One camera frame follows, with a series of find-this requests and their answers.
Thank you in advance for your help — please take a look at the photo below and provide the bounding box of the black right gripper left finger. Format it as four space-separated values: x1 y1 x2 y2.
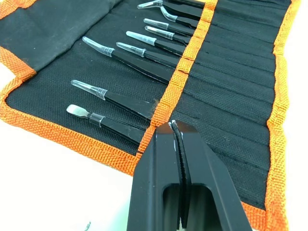
126 122 181 231

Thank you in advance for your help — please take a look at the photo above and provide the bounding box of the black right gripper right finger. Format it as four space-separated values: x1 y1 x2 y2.
173 121 254 231

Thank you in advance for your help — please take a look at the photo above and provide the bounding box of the wide black tweezers clear cap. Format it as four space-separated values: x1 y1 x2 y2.
82 36 170 85

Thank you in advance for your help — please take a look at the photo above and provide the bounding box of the black tweezers straight clear cap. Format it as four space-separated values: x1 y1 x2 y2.
144 25 192 45
70 79 155 121
115 41 180 69
143 17 196 35
125 30 187 56

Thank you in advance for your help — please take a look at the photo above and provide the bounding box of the black tweezers flat metal tip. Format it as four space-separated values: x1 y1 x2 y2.
65 103 145 145

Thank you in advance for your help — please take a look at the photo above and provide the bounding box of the black tool roll orange trim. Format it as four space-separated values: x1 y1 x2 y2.
0 0 302 231

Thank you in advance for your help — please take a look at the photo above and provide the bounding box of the black tweezers angled clear cap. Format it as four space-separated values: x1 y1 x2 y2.
159 7 202 28

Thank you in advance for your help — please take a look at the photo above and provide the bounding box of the black tweezers long curved cap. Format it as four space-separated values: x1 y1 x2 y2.
137 0 206 15

